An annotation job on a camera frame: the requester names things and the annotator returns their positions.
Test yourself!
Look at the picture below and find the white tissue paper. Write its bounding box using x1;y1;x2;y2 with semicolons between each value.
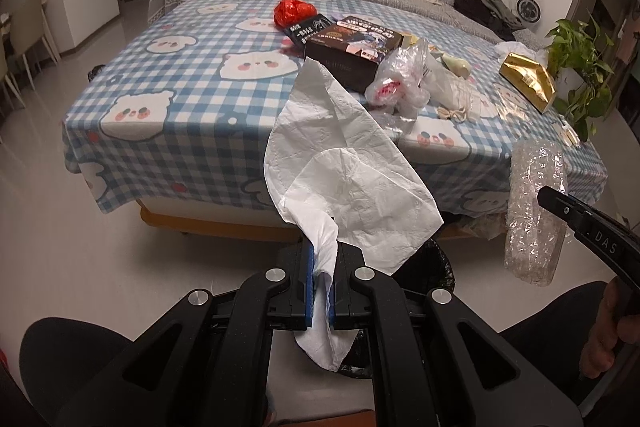
264;58;442;372

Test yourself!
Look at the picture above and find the clear bubble wrap bag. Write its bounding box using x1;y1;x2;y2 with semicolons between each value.
504;139;566;287

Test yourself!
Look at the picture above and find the person right hand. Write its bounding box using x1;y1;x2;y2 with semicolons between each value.
579;277;639;378

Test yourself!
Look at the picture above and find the red plastic bag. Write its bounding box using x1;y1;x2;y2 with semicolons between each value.
273;0;318;29

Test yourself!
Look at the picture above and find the cream lotion tube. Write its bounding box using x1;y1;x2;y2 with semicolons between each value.
430;46;472;79

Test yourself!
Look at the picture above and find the black trash bag bin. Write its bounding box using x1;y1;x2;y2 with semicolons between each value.
337;239;456;379

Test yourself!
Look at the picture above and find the blue checkered bear tablecloth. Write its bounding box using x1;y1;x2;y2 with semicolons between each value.
62;0;608;217

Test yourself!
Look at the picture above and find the green potted plant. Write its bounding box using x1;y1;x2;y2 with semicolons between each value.
546;17;614;142

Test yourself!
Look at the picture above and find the dark clothes pile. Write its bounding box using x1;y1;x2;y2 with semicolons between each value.
454;0;525;41

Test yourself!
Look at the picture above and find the purple candy wrapper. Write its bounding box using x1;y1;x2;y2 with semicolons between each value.
283;14;334;49

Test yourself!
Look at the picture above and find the dining chair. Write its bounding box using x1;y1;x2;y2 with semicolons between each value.
1;0;60;107

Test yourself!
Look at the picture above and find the gold tissue pack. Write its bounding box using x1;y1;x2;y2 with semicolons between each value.
499;53;556;114

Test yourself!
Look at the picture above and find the small round fan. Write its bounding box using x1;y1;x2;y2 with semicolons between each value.
515;0;541;25

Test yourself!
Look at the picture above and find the clear red-print plastic bag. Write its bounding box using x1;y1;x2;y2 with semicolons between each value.
364;39;431;120

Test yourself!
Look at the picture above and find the dark snack box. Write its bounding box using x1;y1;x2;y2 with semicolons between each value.
305;15;404;94

